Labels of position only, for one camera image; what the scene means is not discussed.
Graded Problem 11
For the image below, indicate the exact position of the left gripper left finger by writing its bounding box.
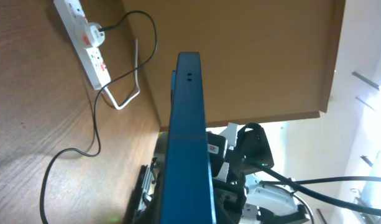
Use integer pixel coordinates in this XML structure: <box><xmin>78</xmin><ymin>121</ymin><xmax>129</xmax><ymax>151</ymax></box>
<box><xmin>122</xmin><ymin>165</ymin><xmax>160</xmax><ymax>224</ymax></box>

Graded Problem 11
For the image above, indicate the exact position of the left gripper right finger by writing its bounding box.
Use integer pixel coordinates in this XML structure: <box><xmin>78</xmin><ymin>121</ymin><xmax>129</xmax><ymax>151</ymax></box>
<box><xmin>213</xmin><ymin>179</ymin><xmax>243</xmax><ymax>224</ymax></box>

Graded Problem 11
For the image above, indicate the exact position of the blue Galaxy smartphone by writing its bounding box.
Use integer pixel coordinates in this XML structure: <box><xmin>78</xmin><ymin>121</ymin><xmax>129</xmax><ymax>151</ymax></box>
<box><xmin>158</xmin><ymin>52</ymin><xmax>216</xmax><ymax>223</ymax></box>

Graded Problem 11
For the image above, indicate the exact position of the black USB charging cable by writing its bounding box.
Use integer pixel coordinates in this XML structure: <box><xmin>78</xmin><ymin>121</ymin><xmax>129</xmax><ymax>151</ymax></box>
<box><xmin>39</xmin><ymin>10</ymin><xmax>159</xmax><ymax>224</ymax></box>

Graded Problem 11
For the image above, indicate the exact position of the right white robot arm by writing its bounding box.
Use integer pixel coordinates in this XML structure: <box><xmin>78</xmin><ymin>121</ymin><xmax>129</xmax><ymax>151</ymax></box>
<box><xmin>207</xmin><ymin>123</ymin><xmax>314</xmax><ymax>223</ymax></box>

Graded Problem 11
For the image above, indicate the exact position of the white USB charger plug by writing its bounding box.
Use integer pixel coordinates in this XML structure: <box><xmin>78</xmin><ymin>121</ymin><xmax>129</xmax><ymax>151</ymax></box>
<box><xmin>75</xmin><ymin>22</ymin><xmax>106</xmax><ymax>49</ymax></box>

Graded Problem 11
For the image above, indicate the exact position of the white power strip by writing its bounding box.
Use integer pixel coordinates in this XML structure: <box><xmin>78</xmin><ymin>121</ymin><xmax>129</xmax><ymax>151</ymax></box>
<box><xmin>53</xmin><ymin>0</ymin><xmax>111</xmax><ymax>90</ymax></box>

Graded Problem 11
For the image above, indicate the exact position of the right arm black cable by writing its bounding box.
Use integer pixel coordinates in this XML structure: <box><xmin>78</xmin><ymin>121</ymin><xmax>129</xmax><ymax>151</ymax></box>
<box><xmin>242</xmin><ymin>158</ymin><xmax>381</xmax><ymax>218</ymax></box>

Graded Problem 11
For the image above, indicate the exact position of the white power strip cord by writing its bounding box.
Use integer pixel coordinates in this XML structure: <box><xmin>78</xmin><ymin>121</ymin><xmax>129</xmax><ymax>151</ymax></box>
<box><xmin>103</xmin><ymin>37</ymin><xmax>141</xmax><ymax>111</ymax></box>

